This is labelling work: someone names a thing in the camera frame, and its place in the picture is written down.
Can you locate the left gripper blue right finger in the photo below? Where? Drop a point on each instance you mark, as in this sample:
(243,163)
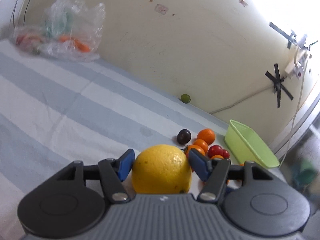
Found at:
(213,172)

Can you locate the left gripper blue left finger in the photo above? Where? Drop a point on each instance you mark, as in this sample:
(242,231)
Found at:
(112,173)

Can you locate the red cherry tomato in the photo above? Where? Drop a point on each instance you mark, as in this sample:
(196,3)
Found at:
(225,154)
(215,150)

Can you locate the small orange mandarin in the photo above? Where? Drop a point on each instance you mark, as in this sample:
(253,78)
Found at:
(202,144)

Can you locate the large orange mandarin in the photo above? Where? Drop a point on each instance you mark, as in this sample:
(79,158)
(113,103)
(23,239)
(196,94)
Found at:
(208,135)

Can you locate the yellow lemon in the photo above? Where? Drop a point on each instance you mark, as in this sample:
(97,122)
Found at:
(161,169)

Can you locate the dark purple plum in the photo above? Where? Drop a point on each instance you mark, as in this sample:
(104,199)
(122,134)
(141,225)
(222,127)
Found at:
(183,137)

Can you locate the green lime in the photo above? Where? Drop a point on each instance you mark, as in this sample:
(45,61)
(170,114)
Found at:
(185,98)

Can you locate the orange kumquat with stem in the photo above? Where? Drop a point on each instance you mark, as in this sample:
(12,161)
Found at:
(188,148)

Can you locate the green plastic basket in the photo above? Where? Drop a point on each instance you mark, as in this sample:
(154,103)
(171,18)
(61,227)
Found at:
(246,145)

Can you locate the striped blue white cloth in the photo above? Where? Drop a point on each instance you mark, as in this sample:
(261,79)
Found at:
(54,112)

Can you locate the green object outside window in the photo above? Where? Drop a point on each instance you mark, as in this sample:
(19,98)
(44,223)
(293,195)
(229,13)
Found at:
(303,172)

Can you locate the black tape cross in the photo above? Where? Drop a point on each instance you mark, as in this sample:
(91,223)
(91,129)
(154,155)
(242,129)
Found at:
(277,81)

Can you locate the orange carrot in bag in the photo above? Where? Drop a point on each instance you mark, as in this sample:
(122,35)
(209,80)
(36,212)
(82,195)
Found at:
(77,43)

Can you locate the white power strip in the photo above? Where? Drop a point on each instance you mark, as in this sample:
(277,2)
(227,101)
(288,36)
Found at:
(299,63)

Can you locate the clear plastic bag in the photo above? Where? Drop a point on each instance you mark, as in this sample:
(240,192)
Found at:
(64,17)

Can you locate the upper black tape strip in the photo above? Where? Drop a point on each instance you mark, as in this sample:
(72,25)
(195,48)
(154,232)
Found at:
(292,38)

